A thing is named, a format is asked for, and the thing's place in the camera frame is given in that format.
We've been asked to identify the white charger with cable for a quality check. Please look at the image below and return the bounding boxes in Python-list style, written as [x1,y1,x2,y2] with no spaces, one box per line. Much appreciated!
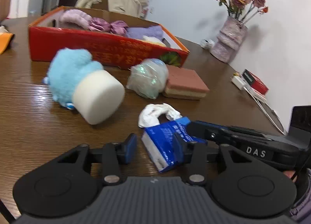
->
[231,72,287,135]

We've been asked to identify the pink and cream sponge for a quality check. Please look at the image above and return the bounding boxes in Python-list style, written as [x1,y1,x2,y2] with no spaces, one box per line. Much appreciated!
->
[163,65,209,100]

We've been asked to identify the red black small box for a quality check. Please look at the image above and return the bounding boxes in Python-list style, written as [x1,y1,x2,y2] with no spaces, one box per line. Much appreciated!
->
[242,69,269,97]

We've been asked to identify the purple satin scrunchie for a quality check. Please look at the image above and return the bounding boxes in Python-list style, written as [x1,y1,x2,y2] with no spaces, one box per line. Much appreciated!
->
[89,17,128,36]

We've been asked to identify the fluffy lilac headband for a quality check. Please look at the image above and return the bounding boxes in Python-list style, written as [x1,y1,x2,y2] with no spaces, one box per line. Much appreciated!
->
[59,9,92,30]

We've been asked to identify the orange black cloth strap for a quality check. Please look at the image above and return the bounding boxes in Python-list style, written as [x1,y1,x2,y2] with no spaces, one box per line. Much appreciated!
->
[0,32,15,55]

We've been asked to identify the purple knitted cloth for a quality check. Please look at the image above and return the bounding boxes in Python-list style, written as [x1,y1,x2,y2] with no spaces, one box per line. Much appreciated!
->
[125,25,164,40]

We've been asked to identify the small white object by vase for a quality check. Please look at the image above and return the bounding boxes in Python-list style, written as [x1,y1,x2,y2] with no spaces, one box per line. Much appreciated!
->
[200,39,215,50]

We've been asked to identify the pink textured vase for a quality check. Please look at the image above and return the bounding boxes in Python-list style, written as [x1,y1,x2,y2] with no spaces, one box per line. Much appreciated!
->
[210,17,248,63]

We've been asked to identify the crumpled white tissue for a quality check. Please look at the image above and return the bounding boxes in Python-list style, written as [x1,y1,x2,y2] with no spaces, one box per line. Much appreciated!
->
[138,103,182,128]

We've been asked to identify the clear plastic bagged puff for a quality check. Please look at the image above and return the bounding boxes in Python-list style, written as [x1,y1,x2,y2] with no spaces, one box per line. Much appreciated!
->
[126,59,169,100]

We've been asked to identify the blue tissue packet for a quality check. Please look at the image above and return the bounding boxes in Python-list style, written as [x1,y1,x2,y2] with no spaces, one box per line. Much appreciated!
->
[141,117,205,173]

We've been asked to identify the white foam cylinder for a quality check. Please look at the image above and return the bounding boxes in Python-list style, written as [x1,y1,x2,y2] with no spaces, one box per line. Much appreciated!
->
[72,70,125,125]

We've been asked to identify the red cardboard box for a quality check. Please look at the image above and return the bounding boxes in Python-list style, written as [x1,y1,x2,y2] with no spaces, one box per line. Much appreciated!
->
[28,6,190,69]

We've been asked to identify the yellow white plush toy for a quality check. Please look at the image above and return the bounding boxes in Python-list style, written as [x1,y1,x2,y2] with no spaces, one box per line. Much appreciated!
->
[143,35,167,47]

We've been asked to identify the blue plush toy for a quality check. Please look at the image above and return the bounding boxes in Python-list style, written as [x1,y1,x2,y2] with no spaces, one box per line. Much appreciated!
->
[43,48,103,110]

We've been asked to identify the brown wooden chair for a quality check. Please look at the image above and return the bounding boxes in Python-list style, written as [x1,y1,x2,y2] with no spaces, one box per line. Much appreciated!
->
[92,0,109,11]

